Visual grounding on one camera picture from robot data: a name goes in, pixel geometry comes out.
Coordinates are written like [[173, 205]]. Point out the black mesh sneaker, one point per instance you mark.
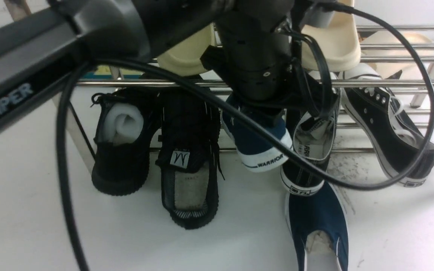
[[189, 158], [128, 121]]

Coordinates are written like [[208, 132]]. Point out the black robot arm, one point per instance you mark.
[[50, 49]]

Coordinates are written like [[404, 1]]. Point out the cream slipper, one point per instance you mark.
[[337, 37], [386, 70]]

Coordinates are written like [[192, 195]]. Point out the olive green slipper left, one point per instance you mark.
[[184, 58]]

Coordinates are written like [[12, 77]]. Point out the black canvas sneaker left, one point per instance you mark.
[[313, 139]]

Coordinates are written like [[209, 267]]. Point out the stainless steel shoe rack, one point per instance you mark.
[[20, 11]]

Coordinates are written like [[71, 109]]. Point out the navy canvas shoe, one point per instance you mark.
[[256, 153], [318, 228]]

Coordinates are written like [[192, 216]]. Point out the cream slipper left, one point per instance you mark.
[[337, 37]]

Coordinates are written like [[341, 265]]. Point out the cream slipper right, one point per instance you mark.
[[386, 70]]

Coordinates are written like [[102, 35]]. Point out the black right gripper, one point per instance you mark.
[[270, 64]]

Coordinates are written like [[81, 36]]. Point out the black canvas sneaker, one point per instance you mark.
[[393, 135], [313, 139]]

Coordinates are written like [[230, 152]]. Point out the blue and yellow book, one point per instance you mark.
[[104, 72]]

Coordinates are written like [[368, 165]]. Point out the black canvas sneaker right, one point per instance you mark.
[[393, 135]]

